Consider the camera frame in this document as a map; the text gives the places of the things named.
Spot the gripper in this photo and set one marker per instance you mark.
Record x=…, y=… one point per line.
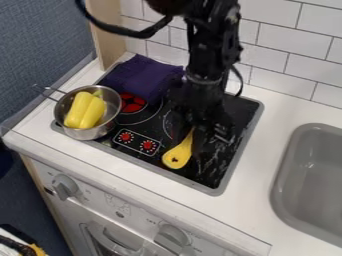
x=202, y=106

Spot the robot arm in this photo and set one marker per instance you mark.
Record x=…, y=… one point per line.
x=213, y=40

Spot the toy stove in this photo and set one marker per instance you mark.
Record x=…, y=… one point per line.
x=222, y=160

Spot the purple cloth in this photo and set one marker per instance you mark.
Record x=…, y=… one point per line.
x=142, y=76

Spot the toy sink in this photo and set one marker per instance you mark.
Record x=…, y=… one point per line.
x=311, y=180

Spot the silver pot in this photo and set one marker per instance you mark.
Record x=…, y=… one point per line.
x=104, y=128

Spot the yellow toy pepper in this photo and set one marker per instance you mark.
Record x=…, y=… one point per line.
x=84, y=111

